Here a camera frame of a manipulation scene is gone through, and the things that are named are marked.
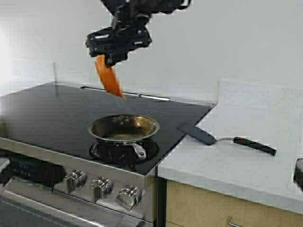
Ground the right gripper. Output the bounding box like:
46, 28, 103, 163
85, 4, 152, 68

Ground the orange plastic bowl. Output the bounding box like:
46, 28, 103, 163
95, 55, 126, 101

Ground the steel frying pan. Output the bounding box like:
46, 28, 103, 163
88, 114, 160, 164

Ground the black spatula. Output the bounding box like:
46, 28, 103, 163
177, 123, 276, 156

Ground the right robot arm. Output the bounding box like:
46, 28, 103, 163
86, 0, 191, 67

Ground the left steel stove knob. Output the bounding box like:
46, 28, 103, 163
63, 170, 87, 194

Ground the steel stove knob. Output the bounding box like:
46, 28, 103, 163
89, 177, 114, 202
63, 170, 87, 194
116, 185, 142, 210

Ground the middle steel stove knob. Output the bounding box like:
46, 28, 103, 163
89, 177, 114, 202

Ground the stainless steel stove range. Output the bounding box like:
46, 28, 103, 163
0, 83, 213, 227

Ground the right steel stove knob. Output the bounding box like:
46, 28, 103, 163
116, 185, 142, 210

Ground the wooden cabinet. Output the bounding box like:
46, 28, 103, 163
166, 181, 303, 227

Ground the black object at right edge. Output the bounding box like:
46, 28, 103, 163
294, 158, 303, 190

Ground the oven door handle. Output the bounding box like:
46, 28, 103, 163
0, 188, 147, 227

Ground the metal drawer handle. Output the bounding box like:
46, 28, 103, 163
227, 216, 241, 227

